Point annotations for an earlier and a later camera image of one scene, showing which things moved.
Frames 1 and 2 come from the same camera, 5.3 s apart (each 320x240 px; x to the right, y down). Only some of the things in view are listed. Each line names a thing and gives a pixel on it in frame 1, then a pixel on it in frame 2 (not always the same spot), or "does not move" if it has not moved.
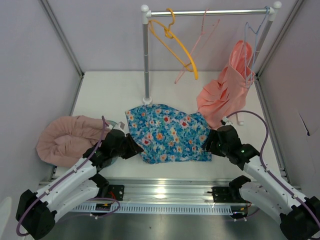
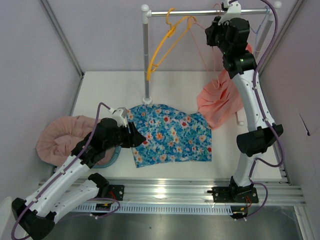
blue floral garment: x=167 y=134 does not move
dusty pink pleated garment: x=65 y=141 does not move
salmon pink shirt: x=221 y=97 does not move
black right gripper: x=212 y=137 → x=211 y=31
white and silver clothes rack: x=147 y=13 does not move
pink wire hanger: x=201 y=43 → x=190 y=21
